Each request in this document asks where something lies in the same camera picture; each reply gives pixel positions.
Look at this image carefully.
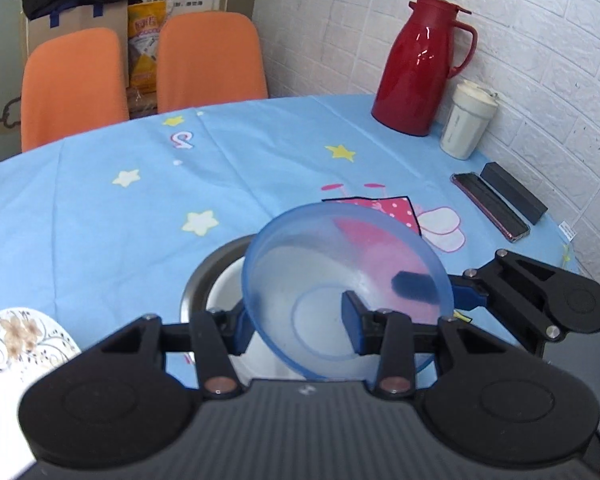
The stainless steel bowl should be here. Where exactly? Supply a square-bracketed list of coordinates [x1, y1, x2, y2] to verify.
[178, 233, 261, 342]

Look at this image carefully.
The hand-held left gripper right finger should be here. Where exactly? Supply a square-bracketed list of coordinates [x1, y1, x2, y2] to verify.
[340, 290, 512, 399]

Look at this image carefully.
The blue translucent plastic bowl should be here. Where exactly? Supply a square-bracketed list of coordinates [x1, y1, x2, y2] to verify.
[241, 199, 455, 381]

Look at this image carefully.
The smartphone in clear case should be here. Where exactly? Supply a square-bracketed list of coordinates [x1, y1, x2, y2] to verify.
[449, 172, 531, 244]

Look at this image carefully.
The black rectangular box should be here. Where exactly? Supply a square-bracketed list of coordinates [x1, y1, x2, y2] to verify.
[479, 161, 549, 226]

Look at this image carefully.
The white ceramic bowl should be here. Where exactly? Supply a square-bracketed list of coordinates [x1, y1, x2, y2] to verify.
[204, 259, 311, 392]

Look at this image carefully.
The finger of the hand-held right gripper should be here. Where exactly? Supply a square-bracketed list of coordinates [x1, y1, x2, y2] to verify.
[449, 249, 562, 356]
[391, 270, 444, 306]

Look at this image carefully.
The orange chair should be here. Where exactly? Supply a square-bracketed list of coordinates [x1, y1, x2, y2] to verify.
[156, 11, 270, 114]
[20, 27, 131, 154]

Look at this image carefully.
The blue cartoon printed tablecloth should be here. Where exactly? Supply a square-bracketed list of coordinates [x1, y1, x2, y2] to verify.
[0, 93, 581, 397]

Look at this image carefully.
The red thermos jug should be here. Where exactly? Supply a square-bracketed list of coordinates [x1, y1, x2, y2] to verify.
[370, 0, 479, 137]

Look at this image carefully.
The cream tumbler cup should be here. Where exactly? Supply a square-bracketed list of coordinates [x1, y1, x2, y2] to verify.
[439, 79, 500, 161]

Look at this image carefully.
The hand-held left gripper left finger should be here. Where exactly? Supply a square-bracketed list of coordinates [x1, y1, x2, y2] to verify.
[86, 304, 256, 399]

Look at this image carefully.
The yellow snack bag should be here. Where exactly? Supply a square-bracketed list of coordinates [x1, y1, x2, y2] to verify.
[126, 0, 169, 95]

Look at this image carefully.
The brown cardboard box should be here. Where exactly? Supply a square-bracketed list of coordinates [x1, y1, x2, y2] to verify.
[25, 0, 131, 92]

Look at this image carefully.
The large white floral plate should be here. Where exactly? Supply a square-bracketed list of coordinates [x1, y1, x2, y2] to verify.
[0, 306, 84, 480]

